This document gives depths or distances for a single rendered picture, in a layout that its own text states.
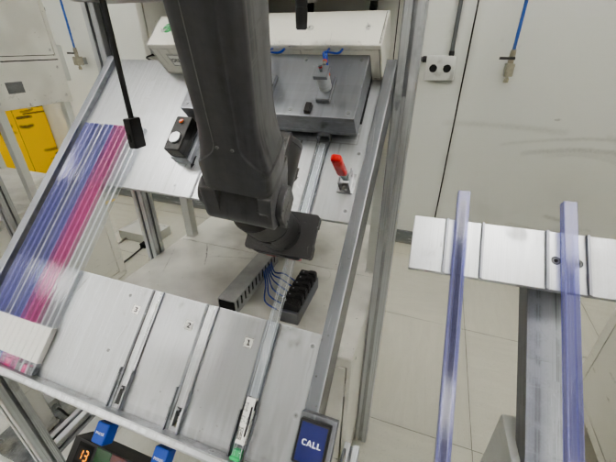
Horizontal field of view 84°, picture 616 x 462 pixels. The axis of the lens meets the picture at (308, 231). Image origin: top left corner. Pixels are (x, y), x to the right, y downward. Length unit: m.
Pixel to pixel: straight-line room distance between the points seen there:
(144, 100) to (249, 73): 0.69
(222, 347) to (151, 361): 0.12
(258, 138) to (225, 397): 0.42
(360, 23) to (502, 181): 1.76
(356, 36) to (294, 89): 0.14
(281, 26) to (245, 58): 0.52
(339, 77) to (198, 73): 0.44
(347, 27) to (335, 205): 0.31
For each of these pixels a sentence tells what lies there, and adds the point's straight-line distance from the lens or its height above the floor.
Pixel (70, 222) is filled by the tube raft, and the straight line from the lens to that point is 0.83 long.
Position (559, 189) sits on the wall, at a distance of 2.39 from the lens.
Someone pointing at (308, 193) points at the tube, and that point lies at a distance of 0.58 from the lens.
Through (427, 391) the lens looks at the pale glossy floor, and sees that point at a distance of 1.59.
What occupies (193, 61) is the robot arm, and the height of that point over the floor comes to 1.22.
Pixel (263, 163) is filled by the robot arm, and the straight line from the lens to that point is 0.27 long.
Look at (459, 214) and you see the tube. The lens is 0.46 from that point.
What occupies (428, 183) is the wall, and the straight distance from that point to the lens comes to 2.30.
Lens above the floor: 1.23
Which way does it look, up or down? 29 degrees down
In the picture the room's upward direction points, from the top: straight up
